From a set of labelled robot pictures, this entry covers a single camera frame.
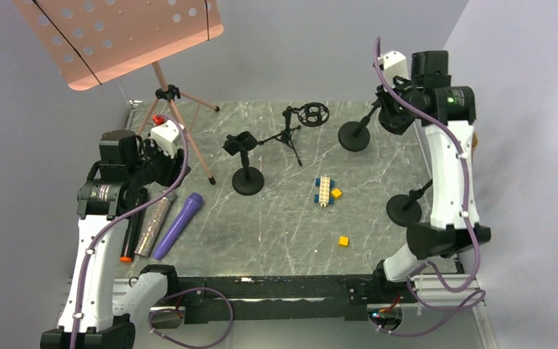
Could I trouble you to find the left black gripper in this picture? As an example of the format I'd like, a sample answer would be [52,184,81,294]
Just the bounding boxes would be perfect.
[128,132,191,189]

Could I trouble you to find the black microphone with orange end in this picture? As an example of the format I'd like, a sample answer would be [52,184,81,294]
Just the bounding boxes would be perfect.
[119,188,149,264]

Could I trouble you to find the purple microphone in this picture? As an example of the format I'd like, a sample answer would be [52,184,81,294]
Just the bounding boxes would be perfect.
[152,193,203,260]

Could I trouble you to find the purple mic black stand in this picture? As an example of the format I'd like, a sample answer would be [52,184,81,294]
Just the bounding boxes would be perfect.
[338,100,382,152]

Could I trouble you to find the rhinestone silver microphone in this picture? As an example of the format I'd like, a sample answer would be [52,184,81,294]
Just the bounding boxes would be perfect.
[134,192,177,257]

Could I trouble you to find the black tripod mic stand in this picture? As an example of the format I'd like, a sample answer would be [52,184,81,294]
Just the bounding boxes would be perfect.
[258,102,330,167]

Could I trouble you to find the black round-base desk mic stand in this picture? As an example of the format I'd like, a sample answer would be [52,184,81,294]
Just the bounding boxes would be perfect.
[223,131,264,196]

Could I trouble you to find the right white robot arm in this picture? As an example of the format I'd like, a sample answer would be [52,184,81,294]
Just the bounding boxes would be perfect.
[371,50,491,302]

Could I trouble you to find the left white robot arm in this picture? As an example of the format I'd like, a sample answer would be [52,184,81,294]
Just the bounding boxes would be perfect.
[40,127,190,348]

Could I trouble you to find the pink perforated music stand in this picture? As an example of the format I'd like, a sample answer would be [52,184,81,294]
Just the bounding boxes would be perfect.
[12,0,225,186]

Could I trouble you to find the yellow cube near car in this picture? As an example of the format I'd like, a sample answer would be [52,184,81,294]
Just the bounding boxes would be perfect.
[331,188,342,199]

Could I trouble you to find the toy brick car blue wheels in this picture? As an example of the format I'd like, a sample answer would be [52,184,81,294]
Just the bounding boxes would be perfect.
[314,175,335,207]

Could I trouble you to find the yellow cube on table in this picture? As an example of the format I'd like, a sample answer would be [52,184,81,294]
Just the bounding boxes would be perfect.
[338,236,349,247]

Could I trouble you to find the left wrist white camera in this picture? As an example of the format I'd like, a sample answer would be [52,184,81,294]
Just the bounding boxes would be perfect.
[149,114,179,158]

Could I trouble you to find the wrist white camera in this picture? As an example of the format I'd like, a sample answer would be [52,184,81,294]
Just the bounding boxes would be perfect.
[378,50,409,88]
[149,114,179,158]

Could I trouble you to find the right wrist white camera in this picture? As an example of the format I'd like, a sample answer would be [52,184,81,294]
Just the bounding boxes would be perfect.
[378,50,409,88]

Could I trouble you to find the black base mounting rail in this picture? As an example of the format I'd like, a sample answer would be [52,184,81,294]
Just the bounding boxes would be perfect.
[155,272,415,324]

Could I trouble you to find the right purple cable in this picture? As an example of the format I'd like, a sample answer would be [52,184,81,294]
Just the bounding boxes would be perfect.
[373,36,487,338]

